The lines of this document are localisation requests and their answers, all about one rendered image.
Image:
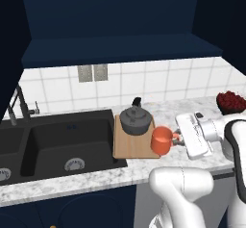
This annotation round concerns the red bumpy round thing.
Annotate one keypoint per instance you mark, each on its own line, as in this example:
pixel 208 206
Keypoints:
pixel 230 102

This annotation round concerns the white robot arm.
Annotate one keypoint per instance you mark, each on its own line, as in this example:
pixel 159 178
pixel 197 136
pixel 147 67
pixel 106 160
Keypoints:
pixel 192 187

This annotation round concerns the dark blue cabinet door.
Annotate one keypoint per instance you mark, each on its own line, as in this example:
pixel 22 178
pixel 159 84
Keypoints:
pixel 11 45
pixel 227 20

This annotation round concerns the black double sink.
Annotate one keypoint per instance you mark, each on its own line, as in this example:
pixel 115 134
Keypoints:
pixel 51 145

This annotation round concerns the grey wall socket plate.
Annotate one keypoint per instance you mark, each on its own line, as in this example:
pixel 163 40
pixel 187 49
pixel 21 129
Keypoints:
pixel 100 72
pixel 85 73

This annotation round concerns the dark blue base cabinets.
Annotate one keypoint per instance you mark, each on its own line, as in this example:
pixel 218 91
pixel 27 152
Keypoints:
pixel 70 209

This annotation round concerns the wooden tray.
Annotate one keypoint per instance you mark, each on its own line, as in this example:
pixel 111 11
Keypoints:
pixel 133 146

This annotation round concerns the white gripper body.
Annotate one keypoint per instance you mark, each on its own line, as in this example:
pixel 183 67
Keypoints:
pixel 195 139

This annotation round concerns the black tap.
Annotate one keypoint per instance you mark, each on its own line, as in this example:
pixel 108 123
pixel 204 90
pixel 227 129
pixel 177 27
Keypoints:
pixel 22 105

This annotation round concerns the dark blue wall cabinet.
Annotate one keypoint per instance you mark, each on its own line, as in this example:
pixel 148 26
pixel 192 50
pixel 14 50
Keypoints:
pixel 118 23

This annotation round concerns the dark grey kettle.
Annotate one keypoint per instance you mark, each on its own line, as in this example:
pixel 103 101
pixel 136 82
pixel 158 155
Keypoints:
pixel 135 120

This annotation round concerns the orange mug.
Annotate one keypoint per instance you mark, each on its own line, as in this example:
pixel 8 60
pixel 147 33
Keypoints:
pixel 161 140

